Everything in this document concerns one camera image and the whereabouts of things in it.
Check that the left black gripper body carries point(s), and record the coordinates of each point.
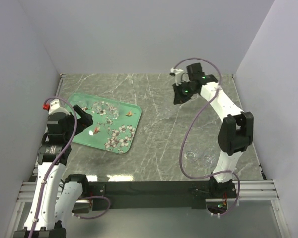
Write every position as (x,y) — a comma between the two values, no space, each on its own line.
(69,134)

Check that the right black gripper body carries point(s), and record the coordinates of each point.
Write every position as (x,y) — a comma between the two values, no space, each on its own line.
(184,91)

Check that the clear glass one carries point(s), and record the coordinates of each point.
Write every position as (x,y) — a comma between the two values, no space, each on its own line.
(97,107)

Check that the clear glass two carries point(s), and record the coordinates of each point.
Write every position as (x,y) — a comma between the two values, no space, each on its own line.
(113,111)

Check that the clear glass five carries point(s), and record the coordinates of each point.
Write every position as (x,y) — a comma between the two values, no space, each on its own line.
(192,154)

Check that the clear glass six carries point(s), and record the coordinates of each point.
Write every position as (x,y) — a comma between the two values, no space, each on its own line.
(210,156)

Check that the clear glass three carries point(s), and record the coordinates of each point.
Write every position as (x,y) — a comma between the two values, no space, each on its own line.
(82,103)

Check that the clear glass four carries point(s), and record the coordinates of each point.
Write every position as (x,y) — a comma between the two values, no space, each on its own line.
(108,121)

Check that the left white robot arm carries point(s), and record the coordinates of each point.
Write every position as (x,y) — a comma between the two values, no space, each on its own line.
(50,207)

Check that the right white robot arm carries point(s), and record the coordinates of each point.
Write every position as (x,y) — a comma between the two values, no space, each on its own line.
(236,132)

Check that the green floral tray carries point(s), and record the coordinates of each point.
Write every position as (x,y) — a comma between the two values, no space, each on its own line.
(117,137)

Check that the black base beam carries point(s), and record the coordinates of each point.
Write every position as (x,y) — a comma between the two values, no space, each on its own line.
(162,194)

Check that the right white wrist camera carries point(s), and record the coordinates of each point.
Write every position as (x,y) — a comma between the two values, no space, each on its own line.
(177,73)

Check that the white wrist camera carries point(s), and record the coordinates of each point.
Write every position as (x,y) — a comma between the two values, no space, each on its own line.
(177,73)
(55,107)

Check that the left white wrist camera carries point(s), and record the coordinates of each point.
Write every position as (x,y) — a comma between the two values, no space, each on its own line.
(55,107)

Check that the aluminium rail frame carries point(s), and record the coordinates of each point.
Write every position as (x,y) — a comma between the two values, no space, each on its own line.
(257,190)

